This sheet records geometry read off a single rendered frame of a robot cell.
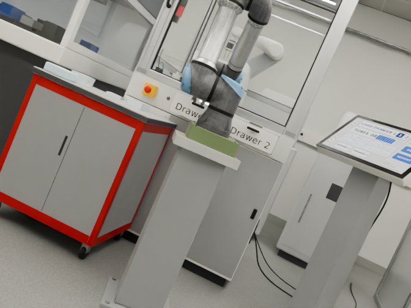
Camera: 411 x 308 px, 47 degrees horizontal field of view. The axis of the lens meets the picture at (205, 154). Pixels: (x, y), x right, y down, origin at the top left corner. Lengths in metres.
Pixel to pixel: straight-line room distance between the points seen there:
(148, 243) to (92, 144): 0.58
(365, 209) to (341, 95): 3.61
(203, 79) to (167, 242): 0.68
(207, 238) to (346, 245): 0.82
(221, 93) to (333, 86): 4.01
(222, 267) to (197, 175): 0.98
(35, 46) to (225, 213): 1.42
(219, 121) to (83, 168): 0.72
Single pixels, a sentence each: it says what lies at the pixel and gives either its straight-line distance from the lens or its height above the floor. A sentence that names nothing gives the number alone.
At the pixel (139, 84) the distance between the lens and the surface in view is 2.85.
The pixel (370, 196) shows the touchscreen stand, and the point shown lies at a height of 0.84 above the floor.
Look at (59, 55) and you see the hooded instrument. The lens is 2.78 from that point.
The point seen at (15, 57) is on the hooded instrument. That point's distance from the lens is 2.99.
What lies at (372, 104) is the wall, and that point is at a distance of 5.88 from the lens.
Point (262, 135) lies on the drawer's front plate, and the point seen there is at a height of 0.90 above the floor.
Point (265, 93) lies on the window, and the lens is 2.73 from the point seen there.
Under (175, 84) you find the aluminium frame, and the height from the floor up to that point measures 0.97.
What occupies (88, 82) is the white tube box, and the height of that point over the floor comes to 0.78.
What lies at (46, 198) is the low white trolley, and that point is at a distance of 2.40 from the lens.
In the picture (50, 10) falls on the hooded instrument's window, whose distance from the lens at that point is 2.88.
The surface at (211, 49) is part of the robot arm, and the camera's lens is 1.99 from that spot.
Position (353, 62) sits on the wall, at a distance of 5.94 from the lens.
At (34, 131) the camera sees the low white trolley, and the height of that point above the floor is 0.47.
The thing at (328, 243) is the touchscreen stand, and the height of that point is 0.54.
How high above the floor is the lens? 0.87
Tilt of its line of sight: 4 degrees down
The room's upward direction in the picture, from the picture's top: 24 degrees clockwise
